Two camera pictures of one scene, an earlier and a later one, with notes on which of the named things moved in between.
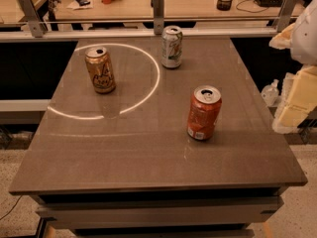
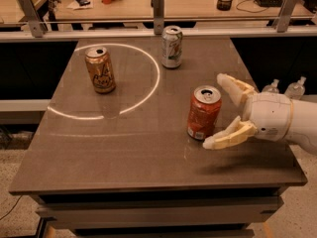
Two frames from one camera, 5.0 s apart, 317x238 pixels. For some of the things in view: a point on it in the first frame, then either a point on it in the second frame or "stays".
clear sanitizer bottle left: x=270 y=93 stays
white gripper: x=305 y=39 -> x=271 y=115
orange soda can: x=204 y=111 stays
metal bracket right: x=290 y=1 stays
